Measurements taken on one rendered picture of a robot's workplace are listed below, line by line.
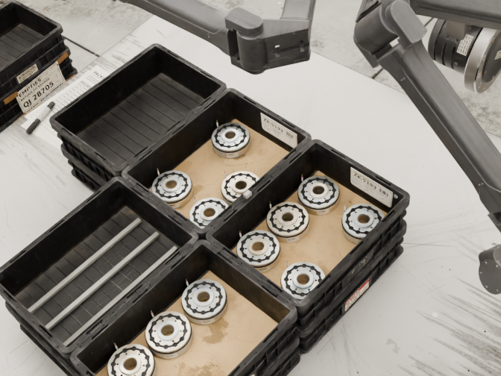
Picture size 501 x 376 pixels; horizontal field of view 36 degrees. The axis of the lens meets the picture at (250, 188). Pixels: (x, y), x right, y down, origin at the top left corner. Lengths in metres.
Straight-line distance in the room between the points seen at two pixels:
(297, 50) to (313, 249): 0.61
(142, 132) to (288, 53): 0.85
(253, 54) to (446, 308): 0.86
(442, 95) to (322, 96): 1.17
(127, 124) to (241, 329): 0.74
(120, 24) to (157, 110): 1.74
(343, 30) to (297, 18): 2.30
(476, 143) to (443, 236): 0.82
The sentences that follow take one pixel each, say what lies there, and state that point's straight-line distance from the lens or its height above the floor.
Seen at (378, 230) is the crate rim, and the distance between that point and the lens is 1.78.
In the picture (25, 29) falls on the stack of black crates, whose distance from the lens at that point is 3.23.
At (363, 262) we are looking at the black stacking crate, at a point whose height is 0.85.
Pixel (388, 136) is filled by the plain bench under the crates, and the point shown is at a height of 0.70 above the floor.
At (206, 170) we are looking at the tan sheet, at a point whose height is 0.83.
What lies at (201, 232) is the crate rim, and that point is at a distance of 1.80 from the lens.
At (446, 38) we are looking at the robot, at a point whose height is 1.17.
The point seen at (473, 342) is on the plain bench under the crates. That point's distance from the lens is 1.92.
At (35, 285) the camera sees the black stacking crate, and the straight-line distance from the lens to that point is 1.95.
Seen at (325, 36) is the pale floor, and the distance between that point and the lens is 3.69.
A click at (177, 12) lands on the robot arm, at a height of 1.47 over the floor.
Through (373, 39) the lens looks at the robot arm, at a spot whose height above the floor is 1.56.
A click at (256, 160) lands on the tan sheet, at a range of 2.05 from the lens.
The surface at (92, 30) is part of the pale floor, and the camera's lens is 3.94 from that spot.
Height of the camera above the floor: 2.37
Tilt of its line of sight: 50 degrees down
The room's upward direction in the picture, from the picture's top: 8 degrees counter-clockwise
